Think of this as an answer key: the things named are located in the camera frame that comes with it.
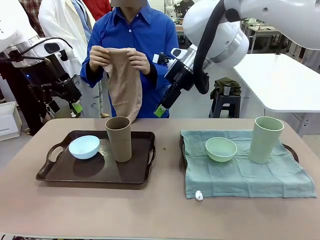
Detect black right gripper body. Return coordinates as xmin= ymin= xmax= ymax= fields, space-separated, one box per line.
xmin=164 ymin=58 xmax=195 ymax=91

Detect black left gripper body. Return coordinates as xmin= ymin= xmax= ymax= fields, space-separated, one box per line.
xmin=26 ymin=51 xmax=73 ymax=103

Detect beige cloth mat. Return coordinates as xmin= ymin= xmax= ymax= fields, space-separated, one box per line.
xmin=102 ymin=47 xmax=143 ymax=125

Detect teal cloth mat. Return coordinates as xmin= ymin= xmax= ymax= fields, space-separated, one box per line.
xmin=180 ymin=129 xmax=317 ymax=201

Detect person's left forearm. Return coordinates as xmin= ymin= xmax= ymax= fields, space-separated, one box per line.
xmin=147 ymin=61 xmax=173 ymax=89

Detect person's right forearm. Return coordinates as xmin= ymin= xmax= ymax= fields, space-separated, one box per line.
xmin=80 ymin=56 xmax=103 ymax=88

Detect person's right hand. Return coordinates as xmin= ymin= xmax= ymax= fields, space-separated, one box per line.
xmin=89 ymin=45 xmax=111 ymax=72

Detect person's left hand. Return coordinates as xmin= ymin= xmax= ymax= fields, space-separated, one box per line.
xmin=127 ymin=48 xmax=151 ymax=75

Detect bystander in plaid and black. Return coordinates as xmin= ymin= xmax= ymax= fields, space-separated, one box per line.
xmin=0 ymin=0 xmax=48 ymax=136

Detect dark green crumpled cloth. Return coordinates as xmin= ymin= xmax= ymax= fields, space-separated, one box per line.
xmin=209 ymin=76 xmax=243 ymax=101

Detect white storage box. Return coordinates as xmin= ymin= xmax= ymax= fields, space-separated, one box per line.
xmin=0 ymin=101 xmax=20 ymax=142

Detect person in blue shirt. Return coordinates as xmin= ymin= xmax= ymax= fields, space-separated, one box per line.
xmin=80 ymin=0 xmax=180 ymax=119

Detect grey plastic stool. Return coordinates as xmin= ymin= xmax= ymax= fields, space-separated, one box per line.
xmin=208 ymin=93 xmax=242 ymax=119

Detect light blue bowl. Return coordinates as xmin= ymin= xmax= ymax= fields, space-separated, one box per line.
xmin=68 ymin=135 xmax=101 ymax=160

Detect bystander in white coat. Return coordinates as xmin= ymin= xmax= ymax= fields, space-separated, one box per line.
xmin=37 ymin=0 xmax=111 ymax=119

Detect brown tall cup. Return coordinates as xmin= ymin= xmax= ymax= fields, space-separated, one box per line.
xmin=104 ymin=116 xmax=133 ymax=163

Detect light green bowl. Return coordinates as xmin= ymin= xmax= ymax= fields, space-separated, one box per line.
xmin=205 ymin=136 xmax=238 ymax=163

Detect bystander in red jacket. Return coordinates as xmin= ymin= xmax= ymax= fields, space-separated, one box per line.
xmin=82 ymin=0 xmax=113 ymax=23

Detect background workbench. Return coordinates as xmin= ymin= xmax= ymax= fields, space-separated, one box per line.
xmin=241 ymin=17 xmax=283 ymax=55

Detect white side table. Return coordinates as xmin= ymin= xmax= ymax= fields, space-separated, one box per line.
xmin=232 ymin=53 xmax=320 ymax=137

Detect light green tall cup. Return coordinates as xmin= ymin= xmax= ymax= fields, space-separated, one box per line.
xmin=247 ymin=116 xmax=285 ymax=165

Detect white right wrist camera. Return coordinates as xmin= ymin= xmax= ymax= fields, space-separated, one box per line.
xmin=152 ymin=47 xmax=188 ymax=66

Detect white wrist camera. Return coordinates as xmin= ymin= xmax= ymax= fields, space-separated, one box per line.
xmin=152 ymin=47 xmax=188 ymax=66
xmin=42 ymin=41 xmax=70 ymax=61

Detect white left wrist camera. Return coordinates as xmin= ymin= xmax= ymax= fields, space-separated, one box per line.
xmin=42 ymin=41 xmax=70 ymax=61

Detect black corrugated cable hose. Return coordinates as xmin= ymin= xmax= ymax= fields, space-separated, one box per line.
xmin=193 ymin=0 xmax=241 ymax=95

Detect dark brown handled tray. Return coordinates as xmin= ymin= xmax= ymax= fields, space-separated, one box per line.
xmin=35 ymin=129 xmax=157 ymax=185
xmin=178 ymin=134 xmax=300 ymax=171

